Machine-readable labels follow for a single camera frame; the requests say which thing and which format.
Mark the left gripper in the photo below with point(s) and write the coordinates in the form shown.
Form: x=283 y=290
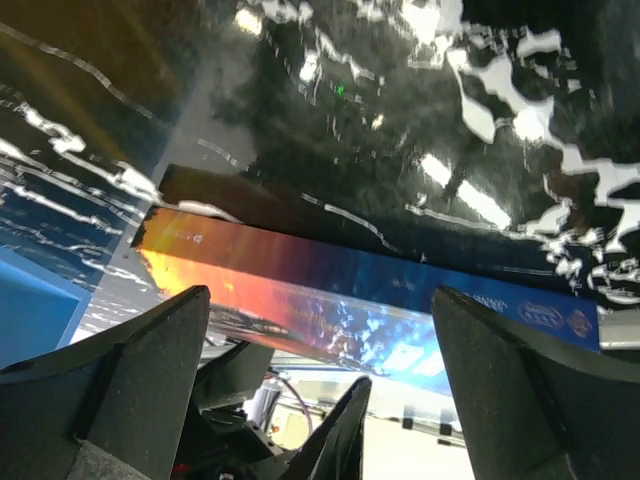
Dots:
x=219 y=440

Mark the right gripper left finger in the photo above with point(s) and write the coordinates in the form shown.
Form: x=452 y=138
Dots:
x=111 y=405

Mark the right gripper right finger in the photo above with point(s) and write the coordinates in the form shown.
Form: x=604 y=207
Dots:
x=532 y=406

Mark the blue pink yellow bookshelf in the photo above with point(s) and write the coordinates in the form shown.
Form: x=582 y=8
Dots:
x=40 y=310

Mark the black marble pattern mat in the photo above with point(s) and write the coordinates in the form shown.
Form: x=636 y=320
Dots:
x=495 y=137

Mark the blue Jane Eyre book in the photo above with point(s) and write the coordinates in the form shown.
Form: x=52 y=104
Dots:
x=365 y=311

